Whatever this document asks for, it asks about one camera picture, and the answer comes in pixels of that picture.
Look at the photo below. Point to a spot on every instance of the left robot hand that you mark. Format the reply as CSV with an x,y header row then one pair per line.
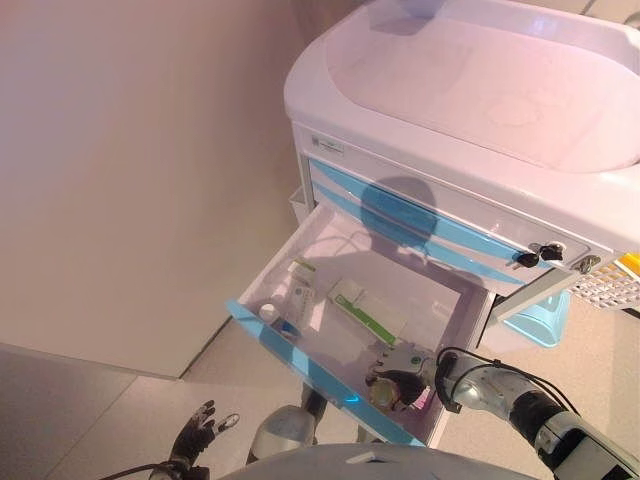
x,y
197,437

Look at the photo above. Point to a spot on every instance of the yellow capsule pill bottle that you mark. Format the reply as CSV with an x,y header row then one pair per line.
x,y
381,394

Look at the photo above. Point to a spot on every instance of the blue front cart drawer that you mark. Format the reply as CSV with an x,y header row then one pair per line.
x,y
425,310
345,177
340,192

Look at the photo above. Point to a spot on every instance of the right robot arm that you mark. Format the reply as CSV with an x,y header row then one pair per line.
x,y
480,390

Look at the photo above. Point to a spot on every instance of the blue white medicine box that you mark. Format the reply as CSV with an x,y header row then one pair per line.
x,y
304,305

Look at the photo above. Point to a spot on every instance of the green white medicine box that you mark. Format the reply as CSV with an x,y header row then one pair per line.
x,y
365,312

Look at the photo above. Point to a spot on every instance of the white locking drawer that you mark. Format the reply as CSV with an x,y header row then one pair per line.
x,y
425,180

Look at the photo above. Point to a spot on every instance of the left robot leg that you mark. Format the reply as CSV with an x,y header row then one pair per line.
x,y
285,430

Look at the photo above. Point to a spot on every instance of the blue tube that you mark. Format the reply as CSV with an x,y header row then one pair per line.
x,y
290,329

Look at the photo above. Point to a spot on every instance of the white round jar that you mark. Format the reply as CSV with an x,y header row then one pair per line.
x,y
268,312

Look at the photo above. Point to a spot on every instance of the grey robot torso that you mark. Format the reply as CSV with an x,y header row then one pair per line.
x,y
380,465

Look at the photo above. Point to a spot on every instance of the small green white box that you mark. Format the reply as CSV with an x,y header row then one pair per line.
x,y
302,269

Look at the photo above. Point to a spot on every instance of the white side bin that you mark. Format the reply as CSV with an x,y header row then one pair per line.
x,y
297,202

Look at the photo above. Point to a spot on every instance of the waste bin blue lid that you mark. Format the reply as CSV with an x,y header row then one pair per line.
x,y
537,320

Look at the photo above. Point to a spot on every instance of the black keys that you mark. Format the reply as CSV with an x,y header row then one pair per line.
x,y
542,252

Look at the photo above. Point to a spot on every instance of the white medical cart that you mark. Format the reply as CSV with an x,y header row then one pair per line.
x,y
450,100

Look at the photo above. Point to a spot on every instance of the white perforated basket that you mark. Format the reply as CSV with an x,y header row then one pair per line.
x,y
607,290

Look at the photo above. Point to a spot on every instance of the yellow sharps container red lid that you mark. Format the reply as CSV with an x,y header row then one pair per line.
x,y
631,265

